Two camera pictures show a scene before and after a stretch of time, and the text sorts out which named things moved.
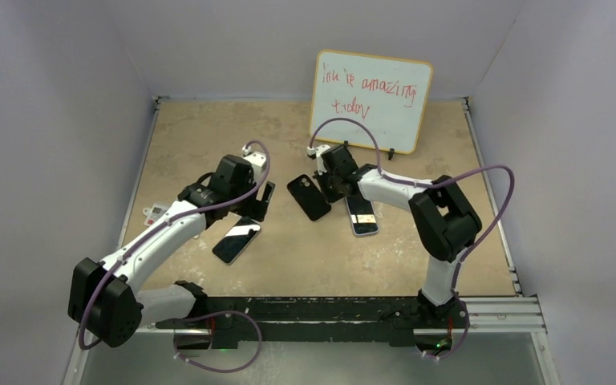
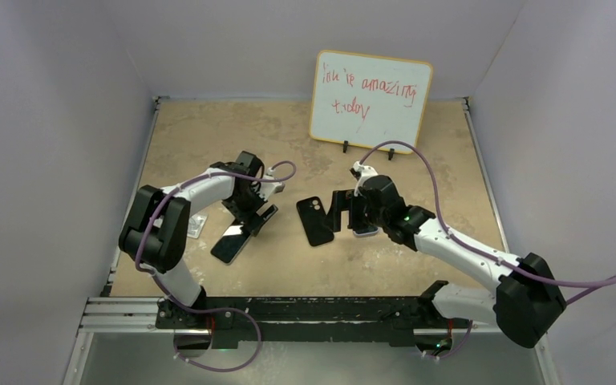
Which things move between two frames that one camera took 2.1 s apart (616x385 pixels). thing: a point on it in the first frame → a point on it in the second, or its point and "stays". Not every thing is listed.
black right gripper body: [330, 184] → [362, 209]
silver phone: [237, 240] stays
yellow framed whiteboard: [387, 95] stays
